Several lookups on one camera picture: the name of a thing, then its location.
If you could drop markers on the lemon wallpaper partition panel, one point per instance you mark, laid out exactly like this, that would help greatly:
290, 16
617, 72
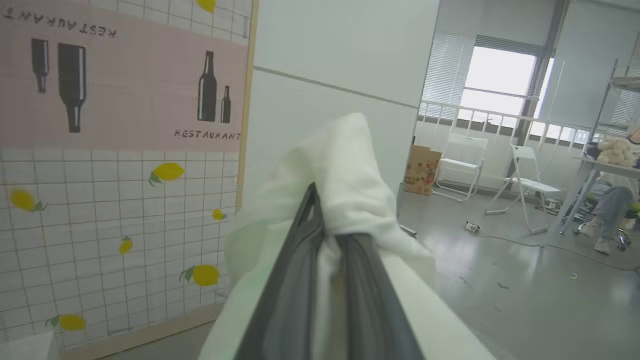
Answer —
100, 200

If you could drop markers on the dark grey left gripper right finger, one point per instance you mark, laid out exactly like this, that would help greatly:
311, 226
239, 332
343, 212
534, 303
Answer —
372, 310

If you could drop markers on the white box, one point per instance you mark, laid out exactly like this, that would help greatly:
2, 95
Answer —
25, 347

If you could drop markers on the beige plush toy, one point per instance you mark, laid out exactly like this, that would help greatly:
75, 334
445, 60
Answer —
615, 150

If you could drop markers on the brown cardboard box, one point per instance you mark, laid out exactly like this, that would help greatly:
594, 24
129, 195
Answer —
422, 170

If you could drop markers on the white window blinds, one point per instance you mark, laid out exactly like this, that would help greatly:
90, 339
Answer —
450, 65

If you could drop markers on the seated person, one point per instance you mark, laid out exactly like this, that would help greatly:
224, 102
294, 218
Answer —
612, 205

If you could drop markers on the white folding chair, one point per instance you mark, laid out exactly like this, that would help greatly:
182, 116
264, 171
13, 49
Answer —
462, 164
537, 186

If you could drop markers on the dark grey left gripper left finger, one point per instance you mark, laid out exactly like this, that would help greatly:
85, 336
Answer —
290, 290

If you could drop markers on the white railing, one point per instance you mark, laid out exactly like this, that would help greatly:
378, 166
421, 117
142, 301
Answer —
480, 111

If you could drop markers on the white power strip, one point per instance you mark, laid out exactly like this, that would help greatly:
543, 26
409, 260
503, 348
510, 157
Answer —
471, 227

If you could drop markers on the white table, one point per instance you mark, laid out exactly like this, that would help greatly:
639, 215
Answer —
615, 170

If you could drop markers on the metal shelf rack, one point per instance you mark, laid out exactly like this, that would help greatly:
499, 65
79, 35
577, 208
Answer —
627, 82

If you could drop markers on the white t-shirt with black sleeves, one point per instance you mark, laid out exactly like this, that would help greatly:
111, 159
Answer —
345, 165

